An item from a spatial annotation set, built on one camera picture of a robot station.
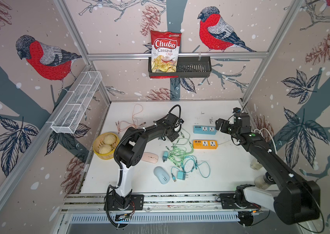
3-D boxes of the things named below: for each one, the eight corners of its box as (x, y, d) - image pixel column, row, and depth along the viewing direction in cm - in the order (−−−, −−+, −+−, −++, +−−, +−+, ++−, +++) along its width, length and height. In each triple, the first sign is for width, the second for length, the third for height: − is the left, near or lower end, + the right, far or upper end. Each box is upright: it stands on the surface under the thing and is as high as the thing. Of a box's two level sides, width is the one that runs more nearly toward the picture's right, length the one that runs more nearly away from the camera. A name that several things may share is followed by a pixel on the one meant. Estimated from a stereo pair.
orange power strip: (192, 149, 95) (193, 147, 93) (192, 142, 99) (192, 139, 96) (217, 149, 95) (218, 147, 93) (215, 141, 99) (216, 139, 96)
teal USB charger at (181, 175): (177, 180, 82) (177, 179, 81) (176, 172, 85) (176, 170, 83) (187, 180, 82) (188, 179, 80) (187, 172, 85) (187, 170, 83)
